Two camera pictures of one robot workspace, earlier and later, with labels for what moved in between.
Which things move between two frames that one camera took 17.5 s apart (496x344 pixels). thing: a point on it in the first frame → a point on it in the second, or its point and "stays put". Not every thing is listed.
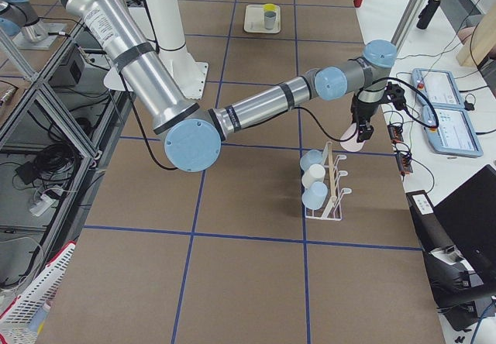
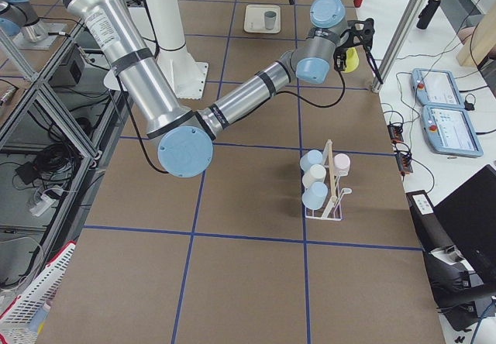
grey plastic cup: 270,19 stays put
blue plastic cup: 314,197 stays put
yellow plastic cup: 270,7 → 352,60
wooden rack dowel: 331,171 stays put
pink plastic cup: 351,145 → 341,164
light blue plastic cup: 311,157 stays put
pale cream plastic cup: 315,173 stays put
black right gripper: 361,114 → 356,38
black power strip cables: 403,153 stays put
